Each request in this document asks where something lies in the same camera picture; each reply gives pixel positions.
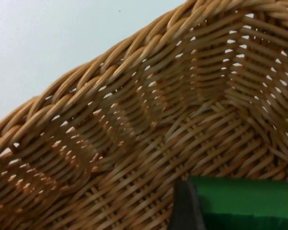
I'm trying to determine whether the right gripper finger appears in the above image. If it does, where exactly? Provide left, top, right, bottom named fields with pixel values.
left=166, top=180, right=207, bottom=230

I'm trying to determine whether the green cube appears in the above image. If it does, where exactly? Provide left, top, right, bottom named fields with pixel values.
left=187, top=175, right=288, bottom=230

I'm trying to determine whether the pale brown wicker basket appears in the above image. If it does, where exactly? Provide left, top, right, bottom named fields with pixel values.
left=0, top=0, right=288, bottom=230

